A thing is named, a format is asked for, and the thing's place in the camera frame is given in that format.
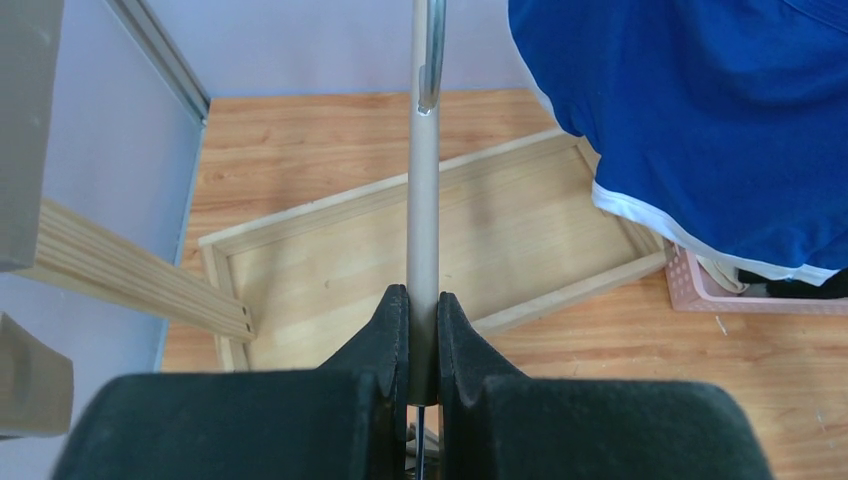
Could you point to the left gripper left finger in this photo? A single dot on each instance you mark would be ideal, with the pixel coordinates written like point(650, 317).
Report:
point(345, 419)

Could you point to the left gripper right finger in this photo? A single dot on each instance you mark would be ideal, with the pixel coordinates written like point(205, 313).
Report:
point(499, 423)

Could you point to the blue underwear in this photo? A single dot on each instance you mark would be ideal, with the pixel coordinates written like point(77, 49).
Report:
point(720, 125)

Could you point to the wooden hanger of black underwear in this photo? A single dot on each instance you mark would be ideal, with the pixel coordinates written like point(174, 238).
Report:
point(422, 263)

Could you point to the grey underwear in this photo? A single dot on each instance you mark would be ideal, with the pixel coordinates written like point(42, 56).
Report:
point(723, 275)

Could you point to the black underwear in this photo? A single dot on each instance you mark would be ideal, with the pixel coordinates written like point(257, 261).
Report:
point(833, 288)

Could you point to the wooden clothes rack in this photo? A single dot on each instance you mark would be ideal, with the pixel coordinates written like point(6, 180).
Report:
point(519, 238)

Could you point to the pink plastic basket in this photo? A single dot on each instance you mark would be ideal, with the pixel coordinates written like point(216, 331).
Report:
point(692, 289)

